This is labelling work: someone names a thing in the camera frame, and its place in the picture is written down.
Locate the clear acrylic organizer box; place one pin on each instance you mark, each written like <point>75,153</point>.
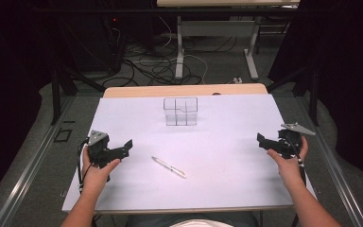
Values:
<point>181,111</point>

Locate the dark curtain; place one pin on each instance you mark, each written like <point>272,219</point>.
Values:
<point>349,88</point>
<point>9,94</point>

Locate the metal floor rail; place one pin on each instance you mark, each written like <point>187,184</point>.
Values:
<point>28,170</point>
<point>334,164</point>

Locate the white table mat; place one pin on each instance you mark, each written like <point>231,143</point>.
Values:
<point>195,183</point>

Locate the white pen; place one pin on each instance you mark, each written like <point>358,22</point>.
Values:
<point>169,166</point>

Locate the person's clothing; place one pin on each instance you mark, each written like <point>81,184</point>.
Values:
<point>192,220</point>

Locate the black computer tower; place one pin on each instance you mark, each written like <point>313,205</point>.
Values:
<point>115,47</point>

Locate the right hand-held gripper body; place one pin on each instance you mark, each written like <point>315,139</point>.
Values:
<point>286,142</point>

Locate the wooden table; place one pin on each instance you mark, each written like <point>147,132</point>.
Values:
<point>157,90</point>

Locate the black metal stand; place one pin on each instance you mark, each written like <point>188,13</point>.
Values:
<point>56,94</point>
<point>312,91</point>

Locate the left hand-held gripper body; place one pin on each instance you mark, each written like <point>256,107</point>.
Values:
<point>100,152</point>

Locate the person's right hand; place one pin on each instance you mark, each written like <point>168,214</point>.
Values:
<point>288,167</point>

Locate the white power plug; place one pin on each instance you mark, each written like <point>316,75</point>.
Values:
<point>237,80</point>

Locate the person's left hand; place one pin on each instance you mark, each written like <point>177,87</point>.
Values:
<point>96,176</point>

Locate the white desk with metal legs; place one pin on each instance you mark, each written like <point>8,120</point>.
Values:
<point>216,28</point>

